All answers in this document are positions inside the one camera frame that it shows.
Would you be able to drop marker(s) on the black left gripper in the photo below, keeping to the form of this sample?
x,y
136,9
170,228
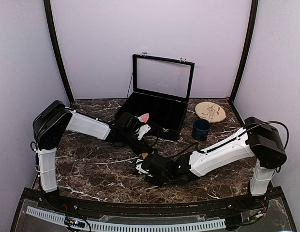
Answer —
x,y
139,149

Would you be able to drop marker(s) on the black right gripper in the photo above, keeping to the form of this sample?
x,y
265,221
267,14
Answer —
x,y
153,182

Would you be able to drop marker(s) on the brown argyle sock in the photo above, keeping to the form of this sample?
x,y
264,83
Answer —
x,y
144,155

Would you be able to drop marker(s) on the pink teal patterned sock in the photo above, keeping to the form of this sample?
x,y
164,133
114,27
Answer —
x,y
144,118

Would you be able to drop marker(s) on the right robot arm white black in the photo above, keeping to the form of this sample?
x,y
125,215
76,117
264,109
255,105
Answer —
x,y
256,139

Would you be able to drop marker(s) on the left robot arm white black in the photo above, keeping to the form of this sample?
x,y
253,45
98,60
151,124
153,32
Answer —
x,y
50,125

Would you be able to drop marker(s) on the dark blue mug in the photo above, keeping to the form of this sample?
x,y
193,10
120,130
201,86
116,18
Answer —
x,y
200,129

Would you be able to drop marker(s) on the black display case glass lid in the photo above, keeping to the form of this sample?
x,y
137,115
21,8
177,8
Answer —
x,y
161,88

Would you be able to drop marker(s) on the small circuit board with leds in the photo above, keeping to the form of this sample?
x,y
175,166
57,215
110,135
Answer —
x,y
74,222

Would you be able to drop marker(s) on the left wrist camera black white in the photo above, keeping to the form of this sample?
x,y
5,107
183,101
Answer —
x,y
131,125

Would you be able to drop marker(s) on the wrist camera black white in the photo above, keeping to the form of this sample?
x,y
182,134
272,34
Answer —
x,y
131,125
151,164

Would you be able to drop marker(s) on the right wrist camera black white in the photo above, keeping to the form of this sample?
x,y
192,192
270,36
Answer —
x,y
151,164

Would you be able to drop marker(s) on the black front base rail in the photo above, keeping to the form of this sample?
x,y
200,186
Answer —
x,y
269,213

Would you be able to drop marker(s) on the black left frame post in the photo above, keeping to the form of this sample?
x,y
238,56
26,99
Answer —
x,y
56,50

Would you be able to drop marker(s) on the black frame post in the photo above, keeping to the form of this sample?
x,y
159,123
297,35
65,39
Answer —
x,y
56,50
245,51

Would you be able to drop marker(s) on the white slotted cable duct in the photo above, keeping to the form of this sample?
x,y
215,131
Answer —
x,y
126,224

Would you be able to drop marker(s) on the black right frame post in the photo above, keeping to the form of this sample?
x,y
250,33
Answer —
x,y
245,51

